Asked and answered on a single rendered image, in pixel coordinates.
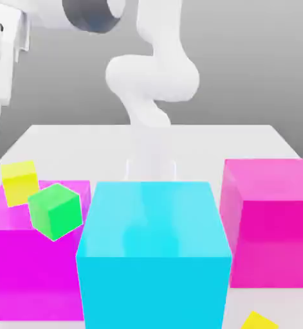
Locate small yellow cube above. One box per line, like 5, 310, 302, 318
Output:
239, 310, 280, 329
0, 160, 41, 208

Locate large cyan box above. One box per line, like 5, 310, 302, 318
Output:
75, 181, 234, 329

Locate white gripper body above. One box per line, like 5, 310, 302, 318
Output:
0, 6, 23, 107

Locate small green cube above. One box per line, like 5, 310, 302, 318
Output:
27, 182, 84, 243

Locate large magenta box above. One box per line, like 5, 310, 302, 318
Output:
0, 179, 92, 323

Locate large pink box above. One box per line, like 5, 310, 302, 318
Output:
219, 158, 303, 289

